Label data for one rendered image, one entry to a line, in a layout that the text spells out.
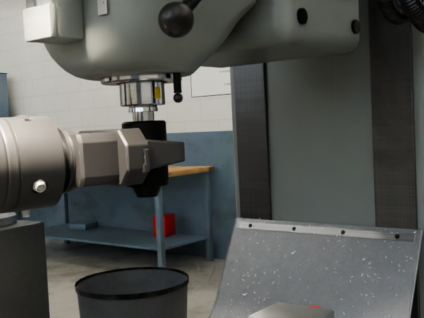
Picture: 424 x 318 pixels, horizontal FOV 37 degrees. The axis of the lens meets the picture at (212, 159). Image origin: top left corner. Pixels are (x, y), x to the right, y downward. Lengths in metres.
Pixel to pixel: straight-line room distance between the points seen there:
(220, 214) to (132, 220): 1.18
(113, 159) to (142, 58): 0.10
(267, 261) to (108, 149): 0.47
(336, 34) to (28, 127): 0.39
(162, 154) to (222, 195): 5.31
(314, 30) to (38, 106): 7.24
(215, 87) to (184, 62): 5.33
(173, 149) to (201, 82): 5.41
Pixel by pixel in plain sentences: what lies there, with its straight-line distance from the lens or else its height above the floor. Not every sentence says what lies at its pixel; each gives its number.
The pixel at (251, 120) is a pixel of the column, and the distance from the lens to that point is 1.04.
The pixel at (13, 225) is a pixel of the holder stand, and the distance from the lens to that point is 0.96.
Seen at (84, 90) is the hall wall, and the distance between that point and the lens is 7.26.
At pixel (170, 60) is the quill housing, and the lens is 0.63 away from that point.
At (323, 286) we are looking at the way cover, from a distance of 0.96.
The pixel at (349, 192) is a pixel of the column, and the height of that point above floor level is 1.15.
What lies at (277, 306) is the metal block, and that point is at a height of 1.08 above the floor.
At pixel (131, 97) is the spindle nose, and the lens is 0.67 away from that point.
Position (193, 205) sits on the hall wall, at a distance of 6.21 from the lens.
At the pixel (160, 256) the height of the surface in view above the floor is 0.17.
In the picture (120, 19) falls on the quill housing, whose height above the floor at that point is 1.35.
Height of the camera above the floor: 1.26
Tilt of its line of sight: 3 degrees down
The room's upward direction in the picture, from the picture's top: 3 degrees counter-clockwise
